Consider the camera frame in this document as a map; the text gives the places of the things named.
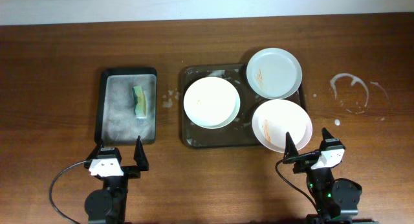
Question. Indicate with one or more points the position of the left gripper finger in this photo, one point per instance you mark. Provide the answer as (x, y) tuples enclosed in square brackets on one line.
[(139, 154), (99, 146)]

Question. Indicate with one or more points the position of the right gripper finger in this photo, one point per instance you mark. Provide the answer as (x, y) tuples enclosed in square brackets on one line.
[(290, 147), (327, 136)]

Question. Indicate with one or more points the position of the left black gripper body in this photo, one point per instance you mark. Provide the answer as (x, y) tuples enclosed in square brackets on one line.
[(130, 170)]

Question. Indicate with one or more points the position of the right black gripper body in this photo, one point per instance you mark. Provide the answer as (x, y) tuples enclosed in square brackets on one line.
[(304, 156)]

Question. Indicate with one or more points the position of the pinkish white plate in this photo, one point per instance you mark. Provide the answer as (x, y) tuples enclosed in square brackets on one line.
[(273, 119)]

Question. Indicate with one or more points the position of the green yellow sponge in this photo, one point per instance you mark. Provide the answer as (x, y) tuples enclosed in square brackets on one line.
[(139, 102)]

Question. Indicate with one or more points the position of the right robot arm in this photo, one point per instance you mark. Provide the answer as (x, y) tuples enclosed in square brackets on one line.
[(335, 200)]

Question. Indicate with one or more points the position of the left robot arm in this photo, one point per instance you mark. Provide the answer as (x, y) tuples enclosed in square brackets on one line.
[(108, 204)]

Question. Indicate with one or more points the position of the black soapy sponge tray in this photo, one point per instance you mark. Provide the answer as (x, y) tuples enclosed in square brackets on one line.
[(116, 122)]

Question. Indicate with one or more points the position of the dark brown plate tray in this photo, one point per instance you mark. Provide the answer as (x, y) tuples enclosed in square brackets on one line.
[(239, 132)]

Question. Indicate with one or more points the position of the pale blue plate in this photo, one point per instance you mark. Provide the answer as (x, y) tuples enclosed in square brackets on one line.
[(274, 73)]

